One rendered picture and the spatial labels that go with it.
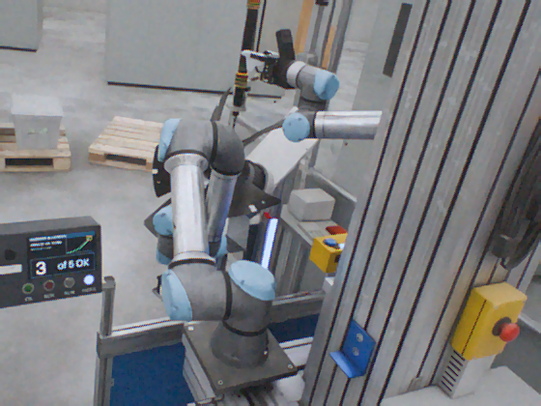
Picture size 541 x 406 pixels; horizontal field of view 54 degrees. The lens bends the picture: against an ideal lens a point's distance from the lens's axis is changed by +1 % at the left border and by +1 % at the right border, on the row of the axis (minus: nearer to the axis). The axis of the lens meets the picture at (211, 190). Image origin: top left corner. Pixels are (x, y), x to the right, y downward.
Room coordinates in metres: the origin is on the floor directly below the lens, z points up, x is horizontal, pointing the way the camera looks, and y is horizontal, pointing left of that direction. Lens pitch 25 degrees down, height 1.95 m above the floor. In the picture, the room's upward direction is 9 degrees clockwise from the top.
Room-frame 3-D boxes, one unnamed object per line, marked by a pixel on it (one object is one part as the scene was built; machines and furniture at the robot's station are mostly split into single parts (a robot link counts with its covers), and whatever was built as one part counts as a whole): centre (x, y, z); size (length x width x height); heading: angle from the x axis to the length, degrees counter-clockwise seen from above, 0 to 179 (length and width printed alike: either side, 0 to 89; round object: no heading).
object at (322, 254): (1.63, -0.47, 1.02); 0.16 x 0.10 x 0.11; 119
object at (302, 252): (2.17, -0.47, 0.42); 0.04 x 0.04 x 0.83; 29
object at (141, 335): (1.44, -0.13, 0.82); 0.90 x 0.04 x 0.08; 119
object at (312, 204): (2.25, -0.46, 0.92); 0.17 x 0.16 x 0.11; 119
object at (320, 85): (1.54, -0.26, 1.63); 0.11 x 0.08 x 0.09; 39
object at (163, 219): (1.42, 0.11, 1.17); 0.11 x 0.08 x 0.09; 155
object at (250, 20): (1.81, -0.04, 1.67); 0.03 x 0.03 x 0.21
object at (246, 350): (1.06, -0.13, 1.09); 0.15 x 0.15 x 0.10
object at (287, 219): (2.17, -0.47, 0.85); 0.36 x 0.24 x 0.03; 29
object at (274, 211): (2.09, -0.27, 0.58); 0.09 x 0.05 x 1.15; 29
